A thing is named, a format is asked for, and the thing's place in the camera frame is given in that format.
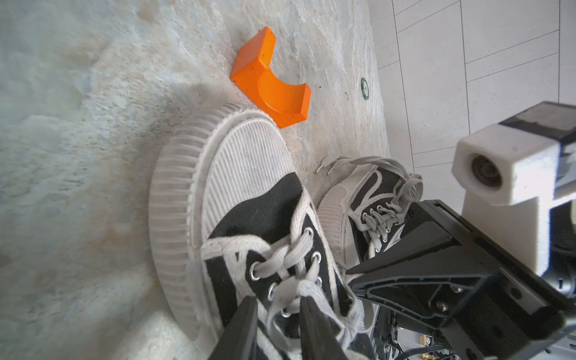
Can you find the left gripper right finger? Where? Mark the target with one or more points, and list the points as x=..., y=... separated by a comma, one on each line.
x=317, y=339

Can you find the orange plastic clip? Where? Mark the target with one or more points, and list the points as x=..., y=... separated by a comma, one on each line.
x=286, y=104

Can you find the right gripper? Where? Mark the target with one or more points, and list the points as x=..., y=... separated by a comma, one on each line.
x=454, y=280

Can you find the black canvas sneaker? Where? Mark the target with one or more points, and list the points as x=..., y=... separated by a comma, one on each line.
x=229, y=218
x=365, y=214

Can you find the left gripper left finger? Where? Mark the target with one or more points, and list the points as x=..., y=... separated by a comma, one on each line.
x=239, y=340

